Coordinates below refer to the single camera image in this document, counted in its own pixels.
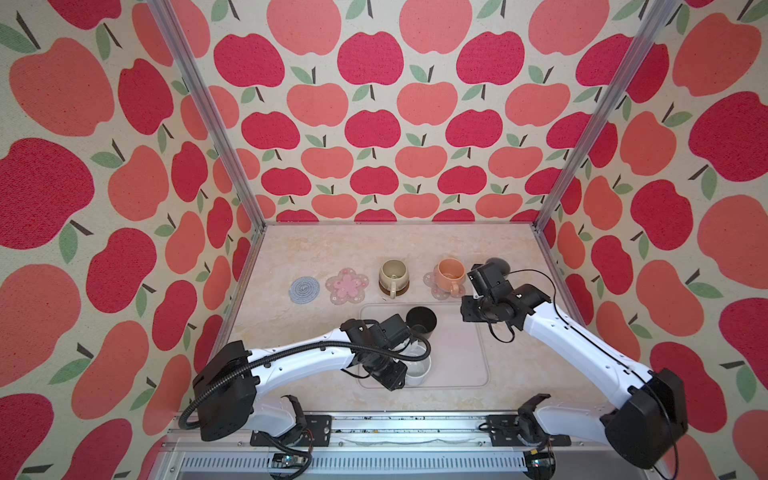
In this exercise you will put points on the grey round coaster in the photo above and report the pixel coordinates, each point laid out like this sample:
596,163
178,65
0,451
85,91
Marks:
304,290

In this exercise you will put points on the peach pink mug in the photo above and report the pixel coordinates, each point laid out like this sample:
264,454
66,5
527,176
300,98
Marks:
450,276

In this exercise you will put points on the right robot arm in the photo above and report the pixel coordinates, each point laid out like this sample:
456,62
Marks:
644,415

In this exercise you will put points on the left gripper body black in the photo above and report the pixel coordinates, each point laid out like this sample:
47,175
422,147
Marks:
389,372

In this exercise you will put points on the black mug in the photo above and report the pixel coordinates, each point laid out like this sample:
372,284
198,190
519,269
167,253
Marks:
421,320

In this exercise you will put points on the brown wooden round coaster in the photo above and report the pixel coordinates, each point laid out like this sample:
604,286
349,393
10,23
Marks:
398,293

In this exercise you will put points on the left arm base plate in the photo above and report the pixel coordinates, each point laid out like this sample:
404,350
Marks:
315,433

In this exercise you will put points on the beige mug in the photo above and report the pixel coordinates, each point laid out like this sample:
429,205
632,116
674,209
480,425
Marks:
393,275

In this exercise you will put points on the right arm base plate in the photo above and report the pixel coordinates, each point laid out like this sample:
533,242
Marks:
504,431

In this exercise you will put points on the right aluminium corner post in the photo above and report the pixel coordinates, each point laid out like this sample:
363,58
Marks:
652,24

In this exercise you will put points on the grey mug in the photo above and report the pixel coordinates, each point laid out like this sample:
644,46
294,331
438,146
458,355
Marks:
501,265

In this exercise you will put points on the aluminium corner post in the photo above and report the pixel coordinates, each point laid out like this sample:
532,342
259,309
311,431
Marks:
173,34
652,24

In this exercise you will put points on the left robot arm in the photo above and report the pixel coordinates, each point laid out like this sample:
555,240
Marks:
232,392

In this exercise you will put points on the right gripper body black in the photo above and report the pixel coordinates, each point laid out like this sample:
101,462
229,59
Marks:
475,310

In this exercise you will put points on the aluminium front rail frame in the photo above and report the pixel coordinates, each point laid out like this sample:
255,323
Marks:
395,445

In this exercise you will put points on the clear plastic tray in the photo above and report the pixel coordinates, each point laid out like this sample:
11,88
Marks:
457,357

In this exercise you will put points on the pink flower coaster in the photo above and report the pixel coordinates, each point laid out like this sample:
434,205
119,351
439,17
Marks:
347,287
430,280

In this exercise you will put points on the left aluminium corner post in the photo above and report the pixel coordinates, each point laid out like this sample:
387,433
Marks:
173,34

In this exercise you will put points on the white mug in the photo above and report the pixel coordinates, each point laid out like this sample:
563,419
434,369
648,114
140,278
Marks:
416,371

